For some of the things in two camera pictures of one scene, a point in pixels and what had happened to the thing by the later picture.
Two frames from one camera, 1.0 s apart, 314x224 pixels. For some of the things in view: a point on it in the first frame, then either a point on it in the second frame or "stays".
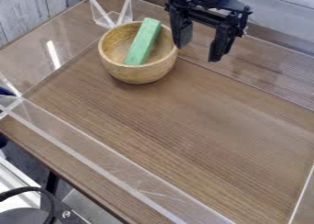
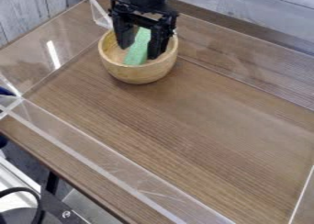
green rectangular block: x=142 y=42 stays
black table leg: x=52 y=183 stays
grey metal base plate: x=66 y=216 stays
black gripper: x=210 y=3 → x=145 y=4
